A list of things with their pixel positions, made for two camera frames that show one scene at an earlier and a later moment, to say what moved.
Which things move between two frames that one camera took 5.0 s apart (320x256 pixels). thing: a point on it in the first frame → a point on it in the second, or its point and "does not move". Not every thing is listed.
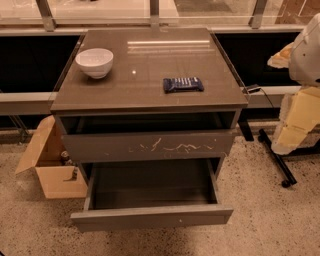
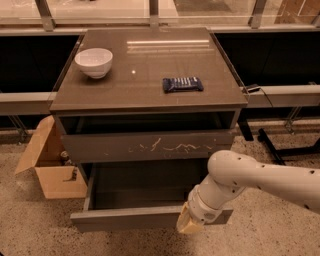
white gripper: x=306 y=60 → x=204 y=210
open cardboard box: x=44 y=156 does not move
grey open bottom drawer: x=126 y=194 does not move
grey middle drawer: x=147 y=145 does not move
